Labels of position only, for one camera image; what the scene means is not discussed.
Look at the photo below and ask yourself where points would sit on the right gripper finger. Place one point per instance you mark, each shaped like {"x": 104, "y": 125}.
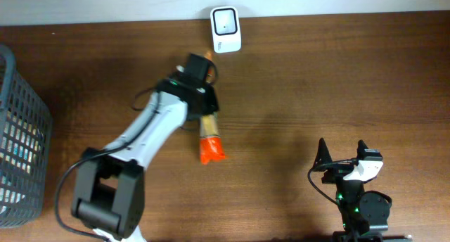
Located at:
{"x": 361, "y": 150}
{"x": 323, "y": 157}

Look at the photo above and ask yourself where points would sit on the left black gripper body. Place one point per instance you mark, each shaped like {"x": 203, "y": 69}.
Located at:
{"x": 208, "y": 100}

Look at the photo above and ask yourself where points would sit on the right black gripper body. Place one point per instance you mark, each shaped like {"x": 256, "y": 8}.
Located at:
{"x": 336, "y": 173}

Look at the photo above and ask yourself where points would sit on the orange spaghetti pasta pack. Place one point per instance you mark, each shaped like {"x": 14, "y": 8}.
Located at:
{"x": 210, "y": 142}

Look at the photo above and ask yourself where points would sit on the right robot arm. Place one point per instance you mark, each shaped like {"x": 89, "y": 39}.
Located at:
{"x": 364, "y": 213}

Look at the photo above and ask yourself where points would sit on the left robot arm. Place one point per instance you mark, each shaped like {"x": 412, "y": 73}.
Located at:
{"x": 109, "y": 196}

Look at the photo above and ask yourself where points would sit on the white barcode scanner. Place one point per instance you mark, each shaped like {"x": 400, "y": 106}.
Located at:
{"x": 225, "y": 27}

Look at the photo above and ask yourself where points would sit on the grey plastic mesh basket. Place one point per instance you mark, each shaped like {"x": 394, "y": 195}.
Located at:
{"x": 26, "y": 125}

